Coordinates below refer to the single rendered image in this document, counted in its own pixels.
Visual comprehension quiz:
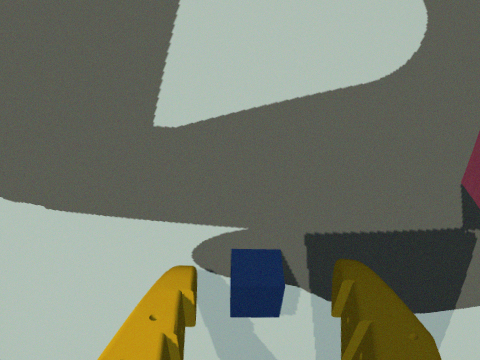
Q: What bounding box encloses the small blue cube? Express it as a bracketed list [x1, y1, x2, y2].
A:
[230, 249, 285, 318]

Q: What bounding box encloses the pink rod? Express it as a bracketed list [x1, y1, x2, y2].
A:
[461, 131, 480, 208]

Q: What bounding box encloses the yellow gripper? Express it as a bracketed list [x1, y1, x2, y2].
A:
[97, 259, 442, 360]

